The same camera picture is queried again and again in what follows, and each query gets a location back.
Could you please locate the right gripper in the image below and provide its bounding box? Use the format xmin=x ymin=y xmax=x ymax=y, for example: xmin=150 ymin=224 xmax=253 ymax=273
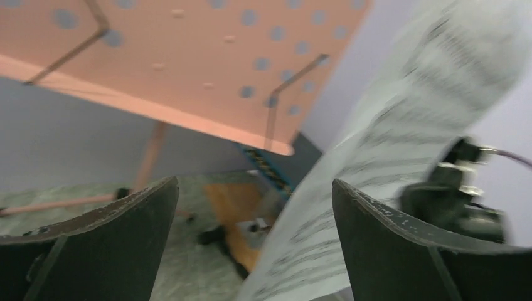
xmin=400 ymin=137 xmax=506 ymax=243

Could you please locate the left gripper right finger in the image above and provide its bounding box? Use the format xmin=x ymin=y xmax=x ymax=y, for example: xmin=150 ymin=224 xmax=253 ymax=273
xmin=332 ymin=179 xmax=531 ymax=301

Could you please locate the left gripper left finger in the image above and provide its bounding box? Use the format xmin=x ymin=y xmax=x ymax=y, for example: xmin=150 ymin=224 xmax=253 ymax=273
xmin=1 ymin=177 xmax=179 ymax=301

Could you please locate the white sheet music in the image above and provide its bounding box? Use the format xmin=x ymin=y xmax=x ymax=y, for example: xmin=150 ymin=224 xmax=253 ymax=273
xmin=237 ymin=1 xmax=531 ymax=301

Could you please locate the pink music stand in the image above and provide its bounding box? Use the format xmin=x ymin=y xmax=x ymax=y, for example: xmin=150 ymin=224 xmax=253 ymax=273
xmin=0 ymin=0 xmax=371 ymax=219

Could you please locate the black desktop mic stand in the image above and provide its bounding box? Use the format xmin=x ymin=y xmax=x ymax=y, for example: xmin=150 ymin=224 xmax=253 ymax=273
xmin=197 ymin=225 xmax=249 ymax=280

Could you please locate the wooden board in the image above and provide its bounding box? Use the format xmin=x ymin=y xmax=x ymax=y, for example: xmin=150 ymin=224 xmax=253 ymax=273
xmin=204 ymin=183 xmax=277 ymax=273

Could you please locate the dark blue audio box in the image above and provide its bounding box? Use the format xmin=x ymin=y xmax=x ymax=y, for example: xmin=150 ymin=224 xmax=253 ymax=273
xmin=237 ymin=134 xmax=322 ymax=200

